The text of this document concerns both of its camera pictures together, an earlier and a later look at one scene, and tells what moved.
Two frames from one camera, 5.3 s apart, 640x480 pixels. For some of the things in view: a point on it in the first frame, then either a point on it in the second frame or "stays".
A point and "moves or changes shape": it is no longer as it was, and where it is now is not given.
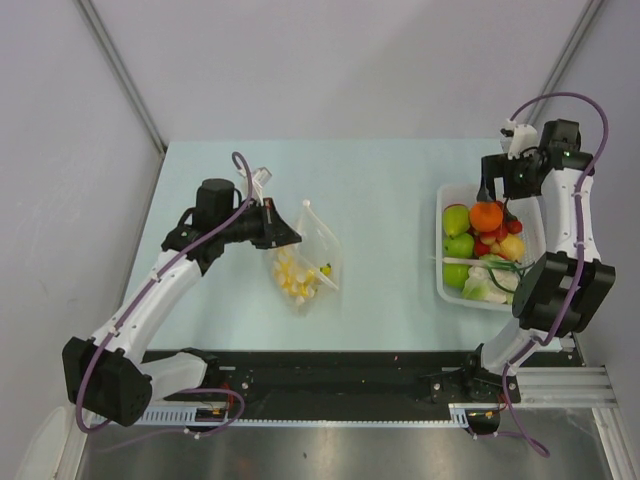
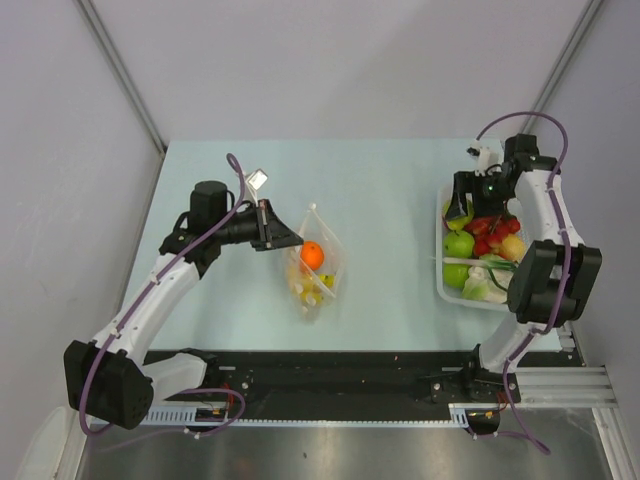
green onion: [490, 264] stays
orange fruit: [486, 216] → [312, 255]
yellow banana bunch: [300, 282] moves or changes shape
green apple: [459, 246] stays
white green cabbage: [489, 285] stays
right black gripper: [500, 166] → [467, 182]
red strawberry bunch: [483, 241] stays
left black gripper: [274, 231] stays
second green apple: [455, 275] stays
